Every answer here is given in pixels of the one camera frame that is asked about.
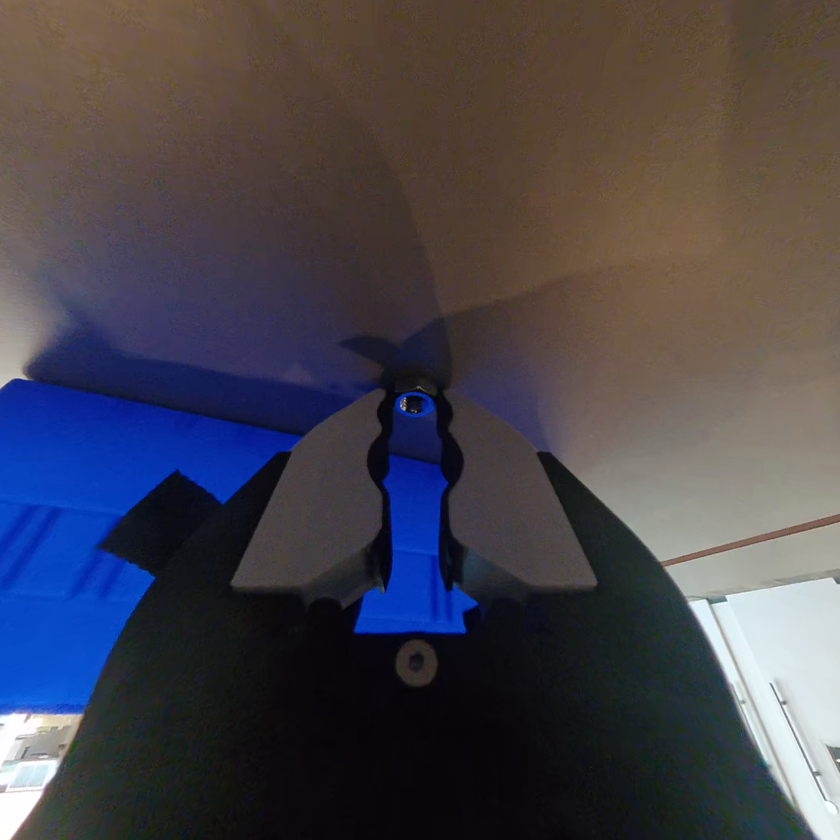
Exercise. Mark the blue plastic bin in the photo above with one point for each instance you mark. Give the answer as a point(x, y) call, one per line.
point(65, 446)

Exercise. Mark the steel hex nut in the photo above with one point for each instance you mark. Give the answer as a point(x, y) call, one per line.
point(412, 387)

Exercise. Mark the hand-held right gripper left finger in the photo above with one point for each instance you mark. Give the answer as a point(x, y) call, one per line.
point(308, 512)

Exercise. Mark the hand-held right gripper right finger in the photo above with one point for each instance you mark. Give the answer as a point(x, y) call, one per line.
point(518, 518)

